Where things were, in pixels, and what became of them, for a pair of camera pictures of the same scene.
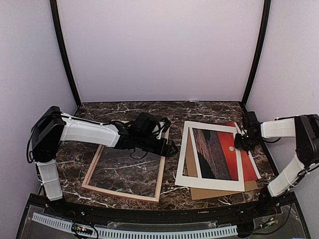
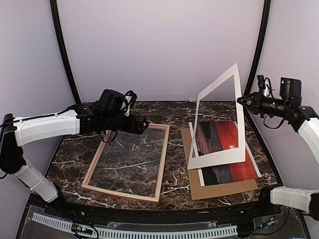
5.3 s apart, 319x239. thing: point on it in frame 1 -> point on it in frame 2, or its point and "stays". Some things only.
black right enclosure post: (265, 21) stays
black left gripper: (166, 153) -> (131, 128)
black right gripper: (239, 146) -> (254, 96)
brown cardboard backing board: (202, 193) stays
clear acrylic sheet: (114, 171) stays
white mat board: (225, 184) -> (235, 155)
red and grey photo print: (215, 155) stays
